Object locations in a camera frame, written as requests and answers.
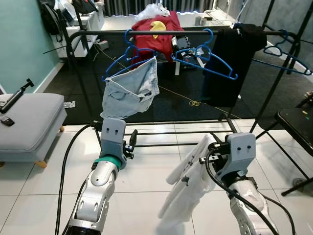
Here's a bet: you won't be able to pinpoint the white garment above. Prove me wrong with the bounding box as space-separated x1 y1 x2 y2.
157 132 228 221

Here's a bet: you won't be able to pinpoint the light blue shorts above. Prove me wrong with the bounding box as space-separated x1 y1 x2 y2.
101 56 160 119

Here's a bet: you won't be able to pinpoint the black floor mat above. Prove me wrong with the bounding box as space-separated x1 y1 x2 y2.
44 12 313 125

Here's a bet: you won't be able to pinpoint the black folding chair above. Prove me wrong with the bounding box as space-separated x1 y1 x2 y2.
252 108 313 196

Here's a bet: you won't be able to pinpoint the black garment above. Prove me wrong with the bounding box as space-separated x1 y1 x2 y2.
201 23 267 107

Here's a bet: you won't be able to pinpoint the red cloth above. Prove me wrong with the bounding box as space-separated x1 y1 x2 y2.
132 11 186 62

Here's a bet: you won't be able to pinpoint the black equipment case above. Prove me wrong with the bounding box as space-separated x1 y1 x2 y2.
171 42 206 74

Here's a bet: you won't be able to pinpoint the grey ottoman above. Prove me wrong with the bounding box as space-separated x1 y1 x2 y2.
0 92 67 169

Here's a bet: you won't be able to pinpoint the black metal clothes rack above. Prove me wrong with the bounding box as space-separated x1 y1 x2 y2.
66 0 313 165

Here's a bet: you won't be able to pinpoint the yellow cloth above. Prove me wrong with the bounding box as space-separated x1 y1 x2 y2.
151 21 167 34

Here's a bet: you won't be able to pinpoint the white cabinet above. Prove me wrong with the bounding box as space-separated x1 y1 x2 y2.
51 0 106 59

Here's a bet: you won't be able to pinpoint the small black remote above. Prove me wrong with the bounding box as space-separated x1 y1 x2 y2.
0 117 15 127

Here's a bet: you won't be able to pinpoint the white plastic bag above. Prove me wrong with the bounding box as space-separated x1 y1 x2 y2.
142 2 172 19

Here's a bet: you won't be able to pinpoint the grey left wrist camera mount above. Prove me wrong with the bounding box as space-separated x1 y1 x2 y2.
100 117 127 165

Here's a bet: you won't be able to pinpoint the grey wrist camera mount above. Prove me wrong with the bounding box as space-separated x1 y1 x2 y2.
100 117 127 165
223 132 256 181

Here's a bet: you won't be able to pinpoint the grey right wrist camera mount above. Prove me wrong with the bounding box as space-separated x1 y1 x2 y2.
223 132 256 181

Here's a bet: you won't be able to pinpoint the yellow cord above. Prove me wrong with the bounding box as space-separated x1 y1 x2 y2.
98 42 243 120

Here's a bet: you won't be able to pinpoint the black handle stick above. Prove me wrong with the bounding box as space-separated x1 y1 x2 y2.
0 78 36 114

